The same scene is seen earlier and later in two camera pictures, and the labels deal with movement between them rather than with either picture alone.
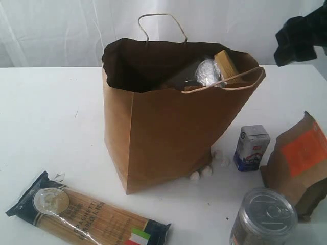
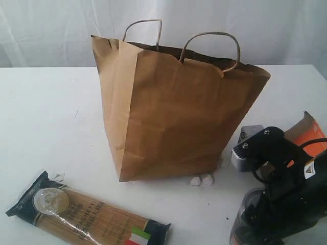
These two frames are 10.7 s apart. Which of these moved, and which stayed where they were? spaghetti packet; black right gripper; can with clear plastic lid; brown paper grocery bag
Moved: black right gripper; brown paper grocery bag
Stayed: spaghetti packet; can with clear plastic lid
